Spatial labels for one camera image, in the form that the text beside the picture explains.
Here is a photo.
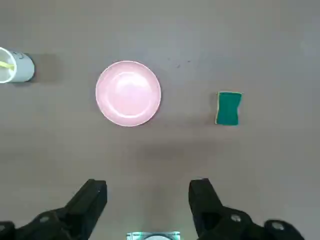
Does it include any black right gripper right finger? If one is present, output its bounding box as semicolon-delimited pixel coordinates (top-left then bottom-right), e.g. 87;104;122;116
188;177;306;240

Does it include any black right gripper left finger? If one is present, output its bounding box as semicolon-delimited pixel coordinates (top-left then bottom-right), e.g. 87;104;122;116
0;178;109;240

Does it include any green and yellow sponge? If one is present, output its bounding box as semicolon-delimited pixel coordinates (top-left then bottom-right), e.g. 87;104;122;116
214;91;244;126

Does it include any pink plate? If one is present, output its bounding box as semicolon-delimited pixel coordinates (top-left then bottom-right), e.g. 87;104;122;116
95;60;163;128

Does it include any white mug with smiley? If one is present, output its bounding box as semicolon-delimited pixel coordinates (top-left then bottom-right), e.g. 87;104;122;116
0;46;36;84

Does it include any yellow plastic spoon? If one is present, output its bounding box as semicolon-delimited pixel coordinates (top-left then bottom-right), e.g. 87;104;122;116
0;60;16;71

